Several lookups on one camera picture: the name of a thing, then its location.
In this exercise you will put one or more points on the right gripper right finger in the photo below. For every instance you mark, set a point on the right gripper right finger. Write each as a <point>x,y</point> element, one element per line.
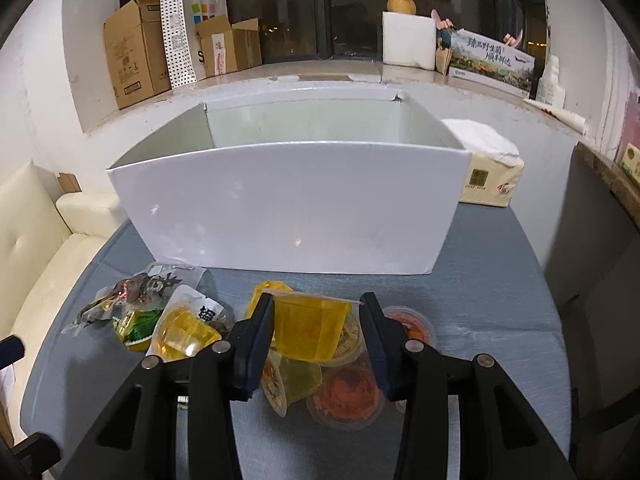
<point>501,435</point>

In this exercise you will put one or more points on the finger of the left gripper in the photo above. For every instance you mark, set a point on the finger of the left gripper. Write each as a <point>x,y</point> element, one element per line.
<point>29,459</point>
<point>11,350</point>

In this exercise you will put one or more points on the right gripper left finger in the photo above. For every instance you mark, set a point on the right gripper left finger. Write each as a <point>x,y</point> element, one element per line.
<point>135,436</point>

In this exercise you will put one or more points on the dark meat snack packet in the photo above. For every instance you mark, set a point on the dark meat snack packet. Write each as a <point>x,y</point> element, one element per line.
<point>134,305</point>

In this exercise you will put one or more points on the pink jelly cup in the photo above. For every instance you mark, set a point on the pink jelly cup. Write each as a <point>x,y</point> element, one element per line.
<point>416,325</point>
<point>349,399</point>

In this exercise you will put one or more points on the yellow jelly cup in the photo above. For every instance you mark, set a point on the yellow jelly cup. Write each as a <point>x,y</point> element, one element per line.
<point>308,327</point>

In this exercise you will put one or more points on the cream leather sofa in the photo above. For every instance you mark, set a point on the cream leather sofa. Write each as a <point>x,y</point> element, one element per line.
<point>45,246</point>

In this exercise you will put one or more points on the white dried fruit packet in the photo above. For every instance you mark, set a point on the white dried fruit packet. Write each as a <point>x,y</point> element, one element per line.
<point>189,323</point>

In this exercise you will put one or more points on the blue table mat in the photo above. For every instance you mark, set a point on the blue table mat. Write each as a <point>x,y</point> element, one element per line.
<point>486,294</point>

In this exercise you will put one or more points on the yellow tissue pack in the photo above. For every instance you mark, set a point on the yellow tissue pack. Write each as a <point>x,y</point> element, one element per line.
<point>495,167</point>

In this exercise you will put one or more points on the white open cardboard box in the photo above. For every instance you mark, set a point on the white open cardboard box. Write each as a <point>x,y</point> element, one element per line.
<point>301,180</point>

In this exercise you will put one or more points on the tall brown cardboard box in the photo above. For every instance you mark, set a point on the tall brown cardboard box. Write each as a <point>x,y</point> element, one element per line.
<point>135,54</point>

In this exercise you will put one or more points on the white plastic bottle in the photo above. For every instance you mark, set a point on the white plastic bottle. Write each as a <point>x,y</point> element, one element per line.
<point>549,90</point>

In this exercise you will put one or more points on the small open cardboard box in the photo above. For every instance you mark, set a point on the small open cardboard box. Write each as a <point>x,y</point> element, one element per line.
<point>229,48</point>

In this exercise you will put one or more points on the printed landscape carton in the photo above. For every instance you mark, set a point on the printed landscape carton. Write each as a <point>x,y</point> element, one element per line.
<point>492,63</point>

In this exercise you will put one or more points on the white dotted shopping bag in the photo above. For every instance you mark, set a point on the white dotted shopping bag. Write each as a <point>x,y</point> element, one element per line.
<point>184,59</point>

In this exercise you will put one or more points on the white foam box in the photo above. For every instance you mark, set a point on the white foam box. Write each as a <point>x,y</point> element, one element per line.
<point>409,40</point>

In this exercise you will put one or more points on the orange pomelo fruit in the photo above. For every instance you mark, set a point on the orange pomelo fruit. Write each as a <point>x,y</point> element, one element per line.
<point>401,6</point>

